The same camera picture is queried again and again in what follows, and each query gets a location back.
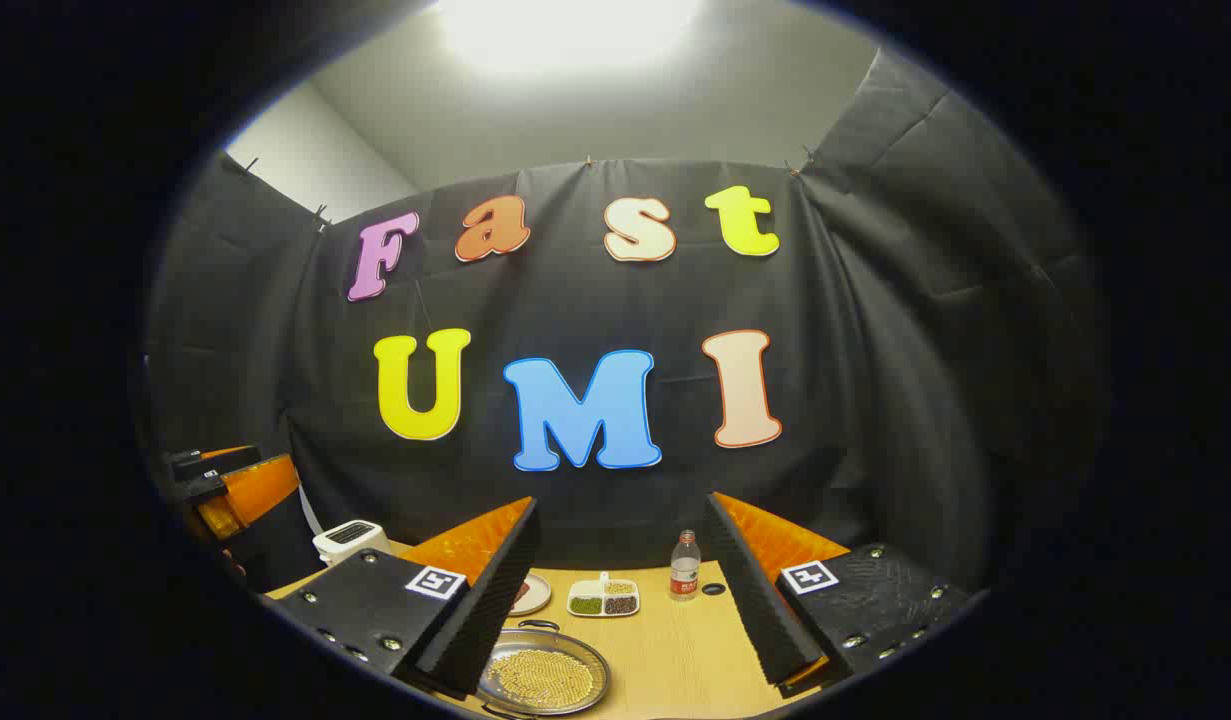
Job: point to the round white plate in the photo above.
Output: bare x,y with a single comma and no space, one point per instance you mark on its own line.
533,595

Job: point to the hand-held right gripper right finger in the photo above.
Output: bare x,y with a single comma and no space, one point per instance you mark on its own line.
755,600

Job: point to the pile of soybeans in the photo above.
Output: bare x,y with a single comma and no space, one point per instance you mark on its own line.
540,678

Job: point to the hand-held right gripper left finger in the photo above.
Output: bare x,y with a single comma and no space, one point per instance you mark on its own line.
485,600

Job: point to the white toaster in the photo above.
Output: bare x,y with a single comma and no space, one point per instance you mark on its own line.
350,540

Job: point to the clear water bottle red label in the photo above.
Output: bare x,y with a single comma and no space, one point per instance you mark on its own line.
685,575

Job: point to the ceiling light panel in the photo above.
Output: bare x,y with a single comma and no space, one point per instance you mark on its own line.
565,30

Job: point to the white divided dish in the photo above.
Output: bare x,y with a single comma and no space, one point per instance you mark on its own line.
587,588

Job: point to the pile of dark red beans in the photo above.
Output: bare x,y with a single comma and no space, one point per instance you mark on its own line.
621,604

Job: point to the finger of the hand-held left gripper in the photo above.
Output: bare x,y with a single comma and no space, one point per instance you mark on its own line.
210,462
255,490

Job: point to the pile of green mung beans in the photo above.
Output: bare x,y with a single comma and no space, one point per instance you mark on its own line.
586,605

